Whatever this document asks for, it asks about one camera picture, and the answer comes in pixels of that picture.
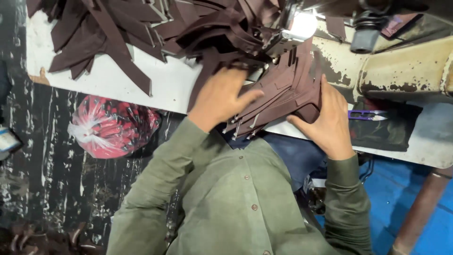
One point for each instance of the person's left hand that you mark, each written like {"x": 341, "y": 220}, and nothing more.
{"x": 219, "y": 99}

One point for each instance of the stack of cut brown fabric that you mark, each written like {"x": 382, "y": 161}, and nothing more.
{"x": 283, "y": 92}

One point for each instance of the brown scraps on floor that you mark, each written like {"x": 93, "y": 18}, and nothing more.
{"x": 46, "y": 240}

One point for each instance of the clear bag of red items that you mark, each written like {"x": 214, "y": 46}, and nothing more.
{"x": 113, "y": 127}

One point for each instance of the person's right hand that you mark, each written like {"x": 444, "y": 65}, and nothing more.
{"x": 331, "y": 127}

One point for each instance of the grey machine knob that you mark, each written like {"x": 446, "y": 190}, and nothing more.
{"x": 365, "y": 40}

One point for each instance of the worn cream sewing machine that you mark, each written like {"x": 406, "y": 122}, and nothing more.
{"x": 400, "y": 67}

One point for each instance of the blue and white object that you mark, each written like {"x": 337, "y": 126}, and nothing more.
{"x": 7, "y": 141}

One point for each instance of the bright sewing machine lamp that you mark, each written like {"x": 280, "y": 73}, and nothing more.
{"x": 300, "y": 25}

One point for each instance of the green button shirt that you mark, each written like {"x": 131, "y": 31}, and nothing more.
{"x": 233, "y": 202}

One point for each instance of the blue trousers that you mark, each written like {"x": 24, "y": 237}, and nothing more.
{"x": 293, "y": 155}

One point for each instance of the heap of brown fabric strips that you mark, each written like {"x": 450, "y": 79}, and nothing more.
{"x": 116, "y": 32}

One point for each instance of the brown metal table leg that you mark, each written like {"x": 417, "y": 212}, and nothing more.
{"x": 421, "y": 212}

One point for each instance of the dark printed cloth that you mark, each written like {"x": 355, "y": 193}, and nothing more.
{"x": 385, "y": 133}

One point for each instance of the purple thread snips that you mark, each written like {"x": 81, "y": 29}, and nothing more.
{"x": 364, "y": 114}

